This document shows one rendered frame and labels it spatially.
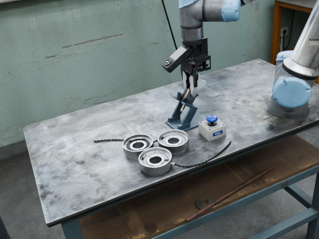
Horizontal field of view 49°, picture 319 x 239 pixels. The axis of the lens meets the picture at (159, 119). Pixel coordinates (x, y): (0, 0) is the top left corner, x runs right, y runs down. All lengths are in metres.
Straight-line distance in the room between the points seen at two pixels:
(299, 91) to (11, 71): 1.99
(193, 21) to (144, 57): 1.71
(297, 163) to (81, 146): 0.88
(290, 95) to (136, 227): 0.69
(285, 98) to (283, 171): 0.42
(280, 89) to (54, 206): 0.77
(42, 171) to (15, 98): 1.54
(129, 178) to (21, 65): 1.69
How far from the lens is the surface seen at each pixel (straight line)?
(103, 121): 1.42
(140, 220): 1.31
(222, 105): 1.45
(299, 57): 1.16
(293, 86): 1.16
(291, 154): 1.62
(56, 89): 2.73
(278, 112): 1.37
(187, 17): 1.17
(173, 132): 1.23
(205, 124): 1.23
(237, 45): 3.30
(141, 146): 1.21
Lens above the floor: 1.50
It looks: 30 degrees down
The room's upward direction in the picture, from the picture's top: 6 degrees counter-clockwise
